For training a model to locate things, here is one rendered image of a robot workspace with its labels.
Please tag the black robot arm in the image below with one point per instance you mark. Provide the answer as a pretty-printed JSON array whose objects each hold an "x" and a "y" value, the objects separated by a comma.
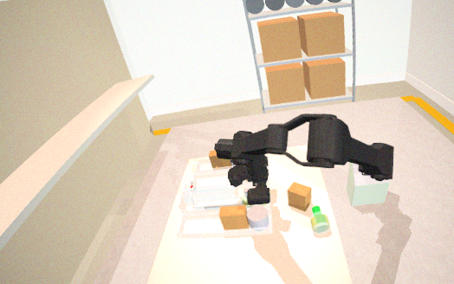
[{"x": 329, "y": 144}]

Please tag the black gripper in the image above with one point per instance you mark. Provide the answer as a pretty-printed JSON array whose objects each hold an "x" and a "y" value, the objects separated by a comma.
[{"x": 259, "y": 175}]

